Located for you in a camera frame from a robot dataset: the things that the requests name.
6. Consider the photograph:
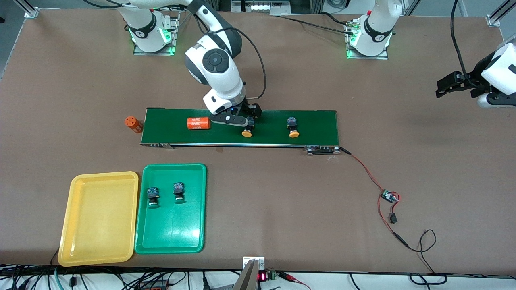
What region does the yellow pushbutton with red mark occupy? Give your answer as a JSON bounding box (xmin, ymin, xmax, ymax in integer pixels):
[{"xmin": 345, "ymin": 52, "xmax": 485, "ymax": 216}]
[{"xmin": 241, "ymin": 117, "xmax": 256, "ymax": 138}]

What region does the orange cylinder printed 4680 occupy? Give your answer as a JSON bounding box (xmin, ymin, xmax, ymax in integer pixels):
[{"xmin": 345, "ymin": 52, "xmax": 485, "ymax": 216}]
[
  {"xmin": 124, "ymin": 116, "xmax": 144, "ymax": 134},
  {"xmin": 187, "ymin": 116, "xmax": 211, "ymax": 130}
]

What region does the red clip lead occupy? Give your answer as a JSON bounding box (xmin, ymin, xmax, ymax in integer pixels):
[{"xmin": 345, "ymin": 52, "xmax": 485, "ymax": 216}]
[{"xmin": 278, "ymin": 272, "xmax": 312, "ymax": 290}]

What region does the grey metal camera mount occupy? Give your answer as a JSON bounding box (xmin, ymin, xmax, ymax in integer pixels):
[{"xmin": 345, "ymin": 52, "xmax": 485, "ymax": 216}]
[{"xmin": 233, "ymin": 257, "xmax": 266, "ymax": 290}]

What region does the green pushbutton with red mark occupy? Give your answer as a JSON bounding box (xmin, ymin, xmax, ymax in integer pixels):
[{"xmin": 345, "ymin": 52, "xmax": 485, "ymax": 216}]
[{"xmin": 173, "ymin": 182, "xmax": 187, "ymax": 204}]

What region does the black base cable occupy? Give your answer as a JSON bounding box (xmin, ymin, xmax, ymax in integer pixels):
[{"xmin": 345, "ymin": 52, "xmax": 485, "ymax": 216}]
[{"xmin": 278, "ymin": 11, "xmax": 355, "ymax": 35}]

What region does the green plastic tray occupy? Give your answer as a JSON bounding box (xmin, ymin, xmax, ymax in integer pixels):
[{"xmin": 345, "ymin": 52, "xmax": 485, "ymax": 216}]
[{"xmin": 134, "ymin": 163, "xmax": 207, "ymax": 254}]

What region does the yellow plastic tray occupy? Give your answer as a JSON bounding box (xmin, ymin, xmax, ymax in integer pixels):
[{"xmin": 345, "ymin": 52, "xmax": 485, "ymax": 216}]
[{"xmin": 58, "ymin": 171, "xmax": 139, "ymax": 267}]

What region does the aluminium frame profile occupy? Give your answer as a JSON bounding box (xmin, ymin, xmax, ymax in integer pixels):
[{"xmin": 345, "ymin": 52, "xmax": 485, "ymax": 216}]
[
  {"xmin": 12, "ymin": 0, "xmax": 40, "ymax": 19},
  {"xmin": 487, "ymin": 0, "xmax": 516, "ymax": 28}
]

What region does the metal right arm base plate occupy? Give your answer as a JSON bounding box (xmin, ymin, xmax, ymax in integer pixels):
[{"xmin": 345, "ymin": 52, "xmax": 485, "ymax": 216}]
[{"xmin": 133, "ymin": 11, "xmax": 181, "ymax": 56}]

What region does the silver lit equipment box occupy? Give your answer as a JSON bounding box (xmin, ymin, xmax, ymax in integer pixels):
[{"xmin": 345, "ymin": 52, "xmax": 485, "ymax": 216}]
[{"xmin": 231, "ymin": 0, "xmax": 291, "ymax": 16}]

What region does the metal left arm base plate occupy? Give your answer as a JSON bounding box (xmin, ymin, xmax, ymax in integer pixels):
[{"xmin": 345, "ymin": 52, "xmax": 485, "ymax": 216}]
[{"xmin": 346, "ymin": 18, "xmax": 389, "ymax": 60}]

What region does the green conveyor belt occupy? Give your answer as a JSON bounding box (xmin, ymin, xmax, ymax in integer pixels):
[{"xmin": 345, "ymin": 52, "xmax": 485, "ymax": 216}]
[{"xmin": 139, "ymin": 108, "xmax": 341, "ymax": 156}]

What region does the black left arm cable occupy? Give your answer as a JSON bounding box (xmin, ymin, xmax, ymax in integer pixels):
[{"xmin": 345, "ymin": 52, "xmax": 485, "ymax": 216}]
[{"xmin": 450, "ymin": 0, "xmax": 474, "ymax": 79}]

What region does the yellow pushbutton with green mark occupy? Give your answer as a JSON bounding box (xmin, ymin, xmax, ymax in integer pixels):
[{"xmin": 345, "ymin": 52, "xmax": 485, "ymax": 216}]
[{"xmin": 286, "ymin": 117, "xmax": 300, "ymax": 139}]

